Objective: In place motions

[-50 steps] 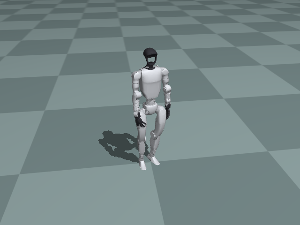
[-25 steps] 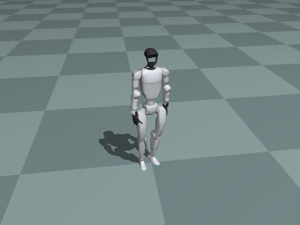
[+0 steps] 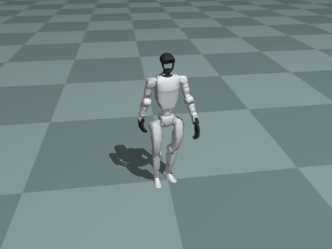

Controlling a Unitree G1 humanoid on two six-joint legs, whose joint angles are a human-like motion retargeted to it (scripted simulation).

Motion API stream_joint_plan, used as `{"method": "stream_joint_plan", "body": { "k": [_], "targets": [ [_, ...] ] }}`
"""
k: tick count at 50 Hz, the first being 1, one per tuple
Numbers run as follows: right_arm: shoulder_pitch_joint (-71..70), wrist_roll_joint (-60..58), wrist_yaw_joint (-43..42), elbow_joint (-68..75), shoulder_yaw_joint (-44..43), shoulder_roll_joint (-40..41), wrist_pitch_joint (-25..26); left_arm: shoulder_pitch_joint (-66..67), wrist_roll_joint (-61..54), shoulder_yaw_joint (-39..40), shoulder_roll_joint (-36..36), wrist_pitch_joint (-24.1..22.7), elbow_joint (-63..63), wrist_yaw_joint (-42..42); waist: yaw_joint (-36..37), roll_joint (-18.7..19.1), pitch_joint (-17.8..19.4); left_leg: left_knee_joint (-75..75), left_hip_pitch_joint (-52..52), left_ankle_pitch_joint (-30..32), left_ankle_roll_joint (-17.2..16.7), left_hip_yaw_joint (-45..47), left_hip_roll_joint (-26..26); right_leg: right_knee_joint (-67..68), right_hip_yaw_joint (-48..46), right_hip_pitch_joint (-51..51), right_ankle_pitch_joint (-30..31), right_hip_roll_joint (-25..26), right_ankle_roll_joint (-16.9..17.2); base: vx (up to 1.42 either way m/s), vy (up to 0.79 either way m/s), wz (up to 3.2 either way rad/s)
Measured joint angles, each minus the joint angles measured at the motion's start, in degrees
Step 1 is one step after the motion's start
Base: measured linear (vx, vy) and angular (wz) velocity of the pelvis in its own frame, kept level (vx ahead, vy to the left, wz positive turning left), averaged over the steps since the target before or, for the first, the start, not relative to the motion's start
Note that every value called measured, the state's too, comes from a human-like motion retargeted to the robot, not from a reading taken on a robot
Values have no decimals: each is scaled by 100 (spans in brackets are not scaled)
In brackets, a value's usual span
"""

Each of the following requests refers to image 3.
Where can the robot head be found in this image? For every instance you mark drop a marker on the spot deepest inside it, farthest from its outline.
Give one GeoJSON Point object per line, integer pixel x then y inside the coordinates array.
{"type": "Point", "coordinates": [167, 58]}

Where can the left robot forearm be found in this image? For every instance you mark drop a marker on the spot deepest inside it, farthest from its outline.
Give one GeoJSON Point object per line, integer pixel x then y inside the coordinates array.
{"type": "Point", "coordinates": [192, 111]}

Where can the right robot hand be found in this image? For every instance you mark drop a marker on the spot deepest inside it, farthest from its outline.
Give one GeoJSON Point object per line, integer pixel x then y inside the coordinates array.
{"type": "Point", "coordinates": [141, 125]}

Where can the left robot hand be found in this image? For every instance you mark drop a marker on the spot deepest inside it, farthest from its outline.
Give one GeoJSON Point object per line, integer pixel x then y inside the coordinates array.
{"type": "Point", "coordinates": [197, 129]}

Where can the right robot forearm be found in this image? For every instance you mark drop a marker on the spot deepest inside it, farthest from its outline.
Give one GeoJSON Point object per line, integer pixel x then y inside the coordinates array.
{"type": "Point", "coordinates": [143, 110]}

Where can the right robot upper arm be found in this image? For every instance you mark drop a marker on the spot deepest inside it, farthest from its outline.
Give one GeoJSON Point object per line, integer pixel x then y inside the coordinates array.
{"type": "Point", "coordinates": [149, 85]}

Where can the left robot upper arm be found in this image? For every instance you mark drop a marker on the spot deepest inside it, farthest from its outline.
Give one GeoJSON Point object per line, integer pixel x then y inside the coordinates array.
{"type": "Point", "coordinates": [185, 89]}

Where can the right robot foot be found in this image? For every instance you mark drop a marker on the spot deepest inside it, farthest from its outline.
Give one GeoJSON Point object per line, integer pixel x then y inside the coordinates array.
{"type": "Point", "coordinates": [157, 182]}

